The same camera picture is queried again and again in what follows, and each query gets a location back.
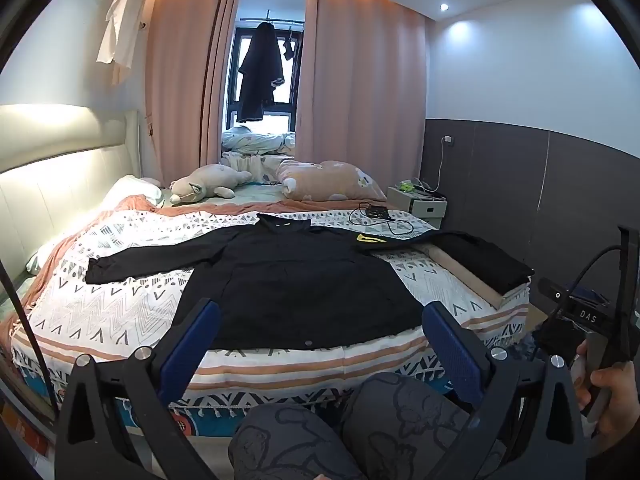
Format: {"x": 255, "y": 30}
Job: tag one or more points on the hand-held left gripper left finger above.
{"x": 195, "y": 335}

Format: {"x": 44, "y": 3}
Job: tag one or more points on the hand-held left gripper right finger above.
{"x": 450, "y": 345}

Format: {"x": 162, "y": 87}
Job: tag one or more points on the black jacket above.
{"x": 300, "y": 280}

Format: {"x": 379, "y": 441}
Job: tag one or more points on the folded black clothes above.
{"x": 485, "y": 260}

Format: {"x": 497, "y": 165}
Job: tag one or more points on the person's right hand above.
{"x": 622, "y": 395}

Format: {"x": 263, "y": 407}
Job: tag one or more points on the beige folded cloth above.
{"x": 467, "y": 280}

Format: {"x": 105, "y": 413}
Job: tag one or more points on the patterned white blanket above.
{"x": 125, "y": 305}

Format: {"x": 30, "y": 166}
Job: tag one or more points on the person's patterned grey trousers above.
{"x": 405, "y": 420}

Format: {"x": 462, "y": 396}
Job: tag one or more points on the white nightstand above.
{"x": 420, "y": 205}

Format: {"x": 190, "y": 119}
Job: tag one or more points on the person's left leg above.
{"x": 290, "y": 445}

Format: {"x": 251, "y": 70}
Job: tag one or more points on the black device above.
{"x": 378, "y": 211}

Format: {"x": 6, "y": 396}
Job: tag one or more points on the beige plush toy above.
{"x": 210, "y": 182}

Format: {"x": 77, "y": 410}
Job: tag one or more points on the white pillow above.
{"x": 130, "y": 187}

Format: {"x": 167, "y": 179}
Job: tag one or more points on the green item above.
{"x": 406, "y": 186}

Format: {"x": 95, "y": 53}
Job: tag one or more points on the peach printed pillow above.
{"x": 330, "y": 180}

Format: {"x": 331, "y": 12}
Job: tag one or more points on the bundled light quilt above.
{"x": 260, "y": 141}

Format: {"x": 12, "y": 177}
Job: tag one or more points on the cream bed headboard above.
{"x": 60, "y": 180}

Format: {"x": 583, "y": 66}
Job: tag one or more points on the pink curtain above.
{"x": 360, "y": 95}
{"x": 180, "y": 85}

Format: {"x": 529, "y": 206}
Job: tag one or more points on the dark hanging coat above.
{"x": 260, "y": 75}

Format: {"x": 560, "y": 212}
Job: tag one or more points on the white hanging shirt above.
{"x": 122, "y": 25}

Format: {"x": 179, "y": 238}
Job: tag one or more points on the wall socket with charger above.
{"x": 449, "y": 140}

